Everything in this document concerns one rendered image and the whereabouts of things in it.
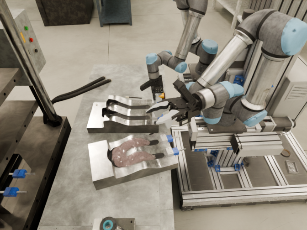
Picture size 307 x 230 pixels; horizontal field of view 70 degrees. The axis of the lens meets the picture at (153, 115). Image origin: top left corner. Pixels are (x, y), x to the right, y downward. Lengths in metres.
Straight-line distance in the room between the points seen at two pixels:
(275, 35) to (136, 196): 1.02
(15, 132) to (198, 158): 1.52
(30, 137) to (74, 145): 0.34
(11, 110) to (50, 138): 0.31
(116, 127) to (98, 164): 0.33
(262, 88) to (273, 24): 0.27
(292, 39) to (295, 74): 0.66
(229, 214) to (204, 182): 0.36
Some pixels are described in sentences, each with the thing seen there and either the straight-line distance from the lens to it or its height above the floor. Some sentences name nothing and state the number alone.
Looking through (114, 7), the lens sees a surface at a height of 0.11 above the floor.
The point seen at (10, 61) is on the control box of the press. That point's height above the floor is 1.26.
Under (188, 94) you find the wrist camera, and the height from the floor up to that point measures 1.50.
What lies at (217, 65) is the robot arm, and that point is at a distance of 1.00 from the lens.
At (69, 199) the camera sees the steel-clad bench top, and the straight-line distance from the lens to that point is 1.38.
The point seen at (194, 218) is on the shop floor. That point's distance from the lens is 2.14.
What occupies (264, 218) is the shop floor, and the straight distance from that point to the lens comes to 2.32.
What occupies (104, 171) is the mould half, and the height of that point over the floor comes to 0.91.
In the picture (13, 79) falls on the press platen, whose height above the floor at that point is 1.28.
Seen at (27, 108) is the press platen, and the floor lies 1.04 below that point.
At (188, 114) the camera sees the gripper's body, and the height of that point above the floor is 1.43.
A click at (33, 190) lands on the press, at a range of 1.51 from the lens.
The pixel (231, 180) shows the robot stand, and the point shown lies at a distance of 2.13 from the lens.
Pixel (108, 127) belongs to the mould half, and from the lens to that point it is 1.54.
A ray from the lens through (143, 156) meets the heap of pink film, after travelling 1.30.
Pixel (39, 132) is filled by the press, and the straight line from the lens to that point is 1.78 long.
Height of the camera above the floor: 2.00
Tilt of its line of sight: 46 degrees down
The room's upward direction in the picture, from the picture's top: straight up
